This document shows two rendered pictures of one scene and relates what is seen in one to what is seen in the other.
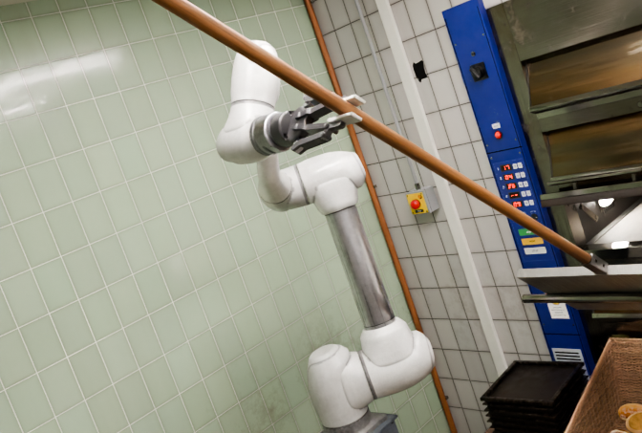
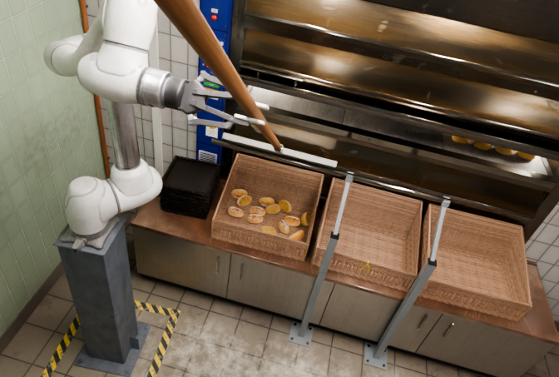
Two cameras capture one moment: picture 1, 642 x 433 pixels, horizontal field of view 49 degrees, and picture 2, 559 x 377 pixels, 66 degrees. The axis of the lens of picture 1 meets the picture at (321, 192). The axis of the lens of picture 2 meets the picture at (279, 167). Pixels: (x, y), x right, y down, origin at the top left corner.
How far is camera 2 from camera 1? 0.96 m
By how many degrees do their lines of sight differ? 51
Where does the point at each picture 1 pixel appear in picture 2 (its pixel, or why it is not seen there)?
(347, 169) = not seen: hidden behind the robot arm
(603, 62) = (304, 4)
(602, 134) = (282, 45)
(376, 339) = (129, 179)
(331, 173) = not seen: hidden behind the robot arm
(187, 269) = not seen: outside the picture
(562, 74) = not seen: outside the picture
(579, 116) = (274, 29)
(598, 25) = not seen: outside the picture
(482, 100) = not seen: outside the picture
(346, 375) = (102, 203)
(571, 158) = (257, 52)
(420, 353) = (156, 186)
